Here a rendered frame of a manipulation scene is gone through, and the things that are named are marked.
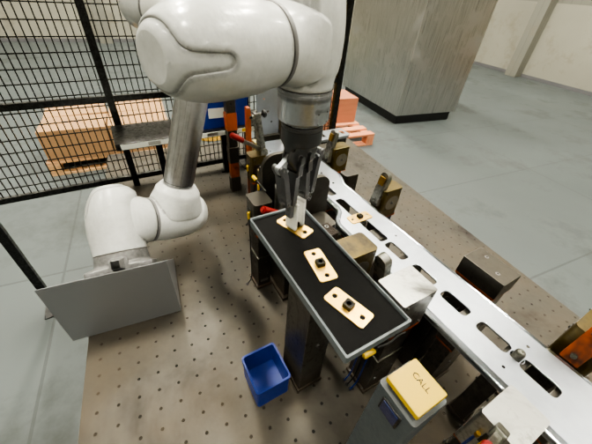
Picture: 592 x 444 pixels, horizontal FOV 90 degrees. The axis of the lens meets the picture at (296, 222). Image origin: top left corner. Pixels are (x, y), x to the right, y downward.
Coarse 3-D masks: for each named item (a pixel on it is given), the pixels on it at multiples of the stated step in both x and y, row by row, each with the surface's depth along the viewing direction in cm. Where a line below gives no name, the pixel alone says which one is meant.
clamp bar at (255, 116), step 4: (252, 112) 109; (256, 112) 110; (264, 112) 109; (252, 116) 108; (256, 116) 108; (260, 116) 108; (264, 116) 110; (256, 120) 109; (260, 120) 109; (256, 124) 110; (260, 124) 110; (256, 128) 111; (260, 128) 111; (256, 132) 113; (260, 132) 112; (256, 136) 115; (260, 136) 113; (256, 140) 117; (260, 140) 114; (260, 144) 115; (264, 144) 116; (260, 148) 117
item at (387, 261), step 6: (384, 252) 70; (378, 258) 70; (384, 258) 69; (390, 258) 69; (378, 264) 72; (384, 264) 69; (390, 264) 70; (378, 270) 73; (384, 270) 70; (390, 270) 72; (378, 276) 74; (384, 276) 72
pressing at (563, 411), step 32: (352, 192) 110; (352, 224) 95; (384, 224) 96; (416, 256) 85; (448, 288) 77; (448, 320) 69; (480, 320) 70; (512, 320) 71; (480, 352) 64; (544, 352) 64; (512, 384) 59; (576, 384) 60; (576, 416) 55
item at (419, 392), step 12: (396, 372) 43; (408, 372) 43; (420, 372) 43; (396, 384) 42; (408, 384) 42; (420, 384) 42; (432, 384) 42; (408, 396) 41; (420, 396) 41; (432, 396) 41; (444, 396) 41; (408, 408) 40; (420, 408) 40; (432, 408) 40
